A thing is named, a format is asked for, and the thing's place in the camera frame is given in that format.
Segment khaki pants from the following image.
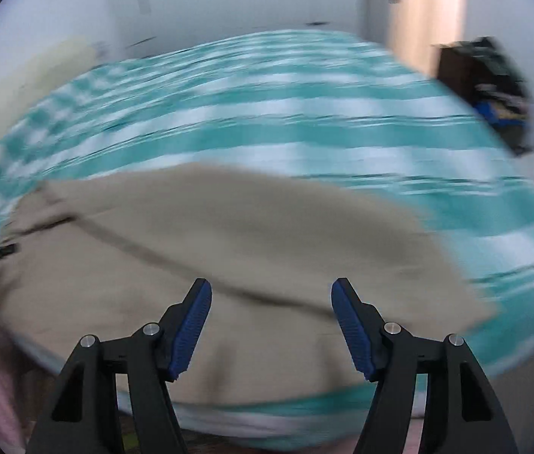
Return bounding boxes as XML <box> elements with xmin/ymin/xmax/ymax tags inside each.
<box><xmin>0</xmin><ymin>163</ymin><xmax>496</xmax><ymax>406</ymax></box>

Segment cream padded headboard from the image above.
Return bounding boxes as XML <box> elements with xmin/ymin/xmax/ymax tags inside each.
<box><xmin>0</xmin><ymin>37</ymin><xmax>100</xmax><ymax>138</ymax></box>

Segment pile of dark clothes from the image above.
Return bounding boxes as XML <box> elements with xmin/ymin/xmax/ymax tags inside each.
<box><xmin>454</xmin><ymin>37</ymin><xmax>532</xmax><ymax>156</ymax></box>

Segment teal plaid bed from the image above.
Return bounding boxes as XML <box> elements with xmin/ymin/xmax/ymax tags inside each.
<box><xmin>0</xmin><ymin>31</ymin><xmax>534</xmax><ymax>435</ymax></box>

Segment dark wooden cabinet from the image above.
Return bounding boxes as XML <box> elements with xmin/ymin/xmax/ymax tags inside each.
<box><xmin>436</xmin><ymin>41</ymin><xmax>489</xmax><ymax>106</ymax></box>

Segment door with handle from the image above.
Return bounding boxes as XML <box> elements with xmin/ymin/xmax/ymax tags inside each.
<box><xmin>363</xmin><ymin>0</ymin><xmax>408</xmax><ymax>63</ymax></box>

